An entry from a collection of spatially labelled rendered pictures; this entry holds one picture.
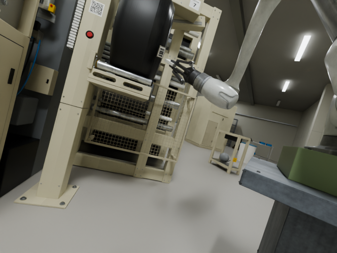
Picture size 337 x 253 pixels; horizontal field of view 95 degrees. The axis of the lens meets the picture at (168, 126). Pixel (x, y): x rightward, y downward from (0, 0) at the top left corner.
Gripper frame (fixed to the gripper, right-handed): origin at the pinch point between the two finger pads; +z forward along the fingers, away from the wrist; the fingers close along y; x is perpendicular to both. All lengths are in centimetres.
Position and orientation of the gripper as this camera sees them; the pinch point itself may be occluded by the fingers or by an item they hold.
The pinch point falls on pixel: (170, 62)
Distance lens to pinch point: 92.7
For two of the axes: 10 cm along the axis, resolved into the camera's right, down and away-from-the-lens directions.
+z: -6.7, -6.1, 4.3
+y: -3.6, 7.7, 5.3
